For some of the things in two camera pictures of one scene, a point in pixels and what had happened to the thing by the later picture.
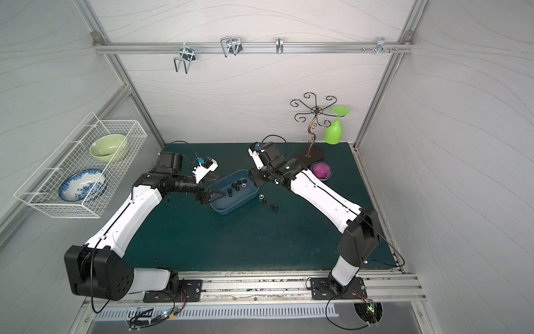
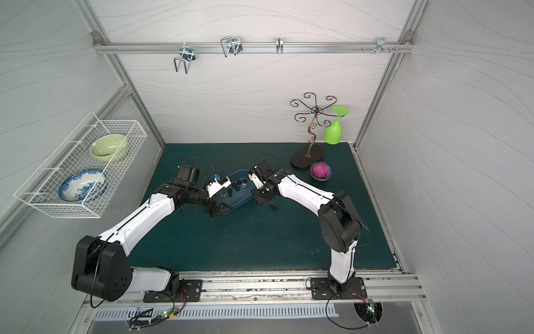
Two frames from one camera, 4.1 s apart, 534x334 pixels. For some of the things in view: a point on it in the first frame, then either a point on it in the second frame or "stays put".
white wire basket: [83, 173] stays put
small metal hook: [279, 44] stays put
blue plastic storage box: [238, 188] stays put
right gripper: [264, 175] -> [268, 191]
